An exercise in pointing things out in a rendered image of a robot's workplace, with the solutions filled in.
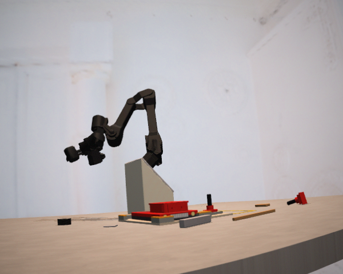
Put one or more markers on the small black toy wheel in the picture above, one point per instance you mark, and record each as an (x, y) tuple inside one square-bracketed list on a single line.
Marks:
[(62, 221)]

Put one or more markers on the grey flat bar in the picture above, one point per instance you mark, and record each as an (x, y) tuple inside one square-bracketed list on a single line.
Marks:
[(188, 222)]

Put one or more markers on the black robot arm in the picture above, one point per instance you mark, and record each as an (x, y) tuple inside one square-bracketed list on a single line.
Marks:
[(114, 133)]

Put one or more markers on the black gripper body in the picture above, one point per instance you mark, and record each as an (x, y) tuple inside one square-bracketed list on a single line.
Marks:
[(73, 155)]

